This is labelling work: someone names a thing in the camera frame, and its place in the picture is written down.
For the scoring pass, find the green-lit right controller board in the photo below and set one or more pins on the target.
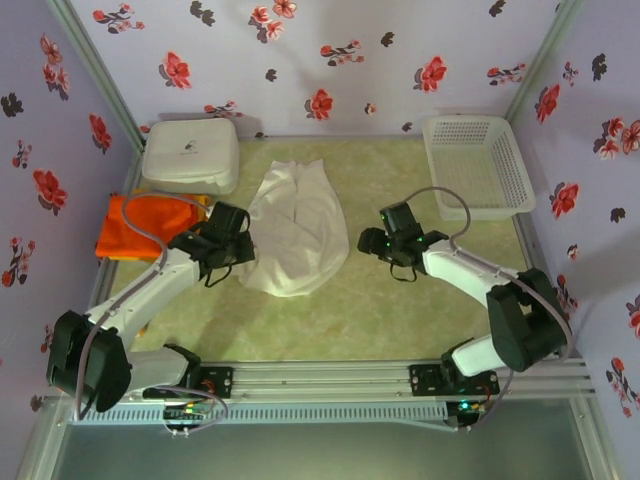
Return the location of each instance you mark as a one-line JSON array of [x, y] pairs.
[[465, 407]]

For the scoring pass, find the white perforated plastic basket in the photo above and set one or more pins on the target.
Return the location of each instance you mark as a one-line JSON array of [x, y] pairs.
[[475, 165]]

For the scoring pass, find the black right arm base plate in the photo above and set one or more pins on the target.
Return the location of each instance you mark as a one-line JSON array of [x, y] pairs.
[[425, 382]]

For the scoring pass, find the white t-shirt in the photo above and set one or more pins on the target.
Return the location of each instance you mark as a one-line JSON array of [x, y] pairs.
[[305, 235]]

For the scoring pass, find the green-lit controller board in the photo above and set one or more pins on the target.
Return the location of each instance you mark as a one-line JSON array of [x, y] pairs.
[[465, 407], [187, 412]]

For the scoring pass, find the white zippered storage case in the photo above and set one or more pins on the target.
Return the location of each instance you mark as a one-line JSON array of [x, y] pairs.
[[190, 155]]

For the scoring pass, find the green-lit left controller board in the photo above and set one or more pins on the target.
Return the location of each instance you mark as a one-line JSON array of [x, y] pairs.
[[187, 412]]

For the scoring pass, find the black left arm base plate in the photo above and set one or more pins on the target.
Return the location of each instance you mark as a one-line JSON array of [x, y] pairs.
[[220, 382]]

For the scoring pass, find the yellow t-shirt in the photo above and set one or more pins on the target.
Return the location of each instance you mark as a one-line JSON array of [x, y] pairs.
[[202, 202]]

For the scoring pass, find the orange t-shirt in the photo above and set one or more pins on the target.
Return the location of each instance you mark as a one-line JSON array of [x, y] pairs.
[[130, 225]]

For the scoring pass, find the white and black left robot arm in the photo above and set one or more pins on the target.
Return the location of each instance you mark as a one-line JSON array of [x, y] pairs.
[[145, 290]]

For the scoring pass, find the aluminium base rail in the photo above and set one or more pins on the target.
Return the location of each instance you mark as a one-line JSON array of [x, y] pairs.
[[320, 380]]

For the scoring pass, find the aluminium frame post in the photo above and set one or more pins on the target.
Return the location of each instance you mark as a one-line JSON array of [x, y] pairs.
[[95, 70], [542, 55]]

